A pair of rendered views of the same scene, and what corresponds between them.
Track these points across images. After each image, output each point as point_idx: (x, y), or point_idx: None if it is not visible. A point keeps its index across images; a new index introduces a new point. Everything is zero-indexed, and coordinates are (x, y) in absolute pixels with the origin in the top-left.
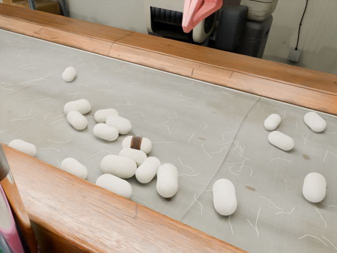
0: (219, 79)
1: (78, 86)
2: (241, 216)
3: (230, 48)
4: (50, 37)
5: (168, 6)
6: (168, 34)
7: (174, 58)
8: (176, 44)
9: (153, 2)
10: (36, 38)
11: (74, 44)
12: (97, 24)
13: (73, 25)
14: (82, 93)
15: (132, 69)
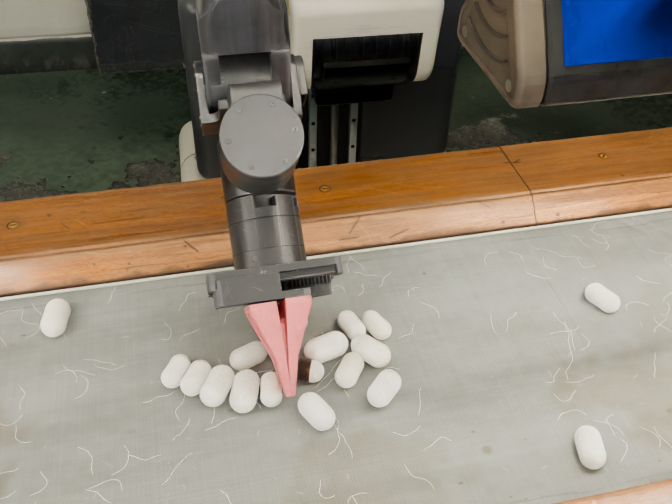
0: None
1: (632, 309)
2: None
3: (455, 63)
4: (389, 235)
5: (361, 30)
6: (353, 85)
7: (653, 181)
8: (602, 147)
9: (322, 30)
10: (361, 250)
11: (455, 227)
12: (414, 159)
13: (391, 185)
14: (663, 319)
15: (611, 230)
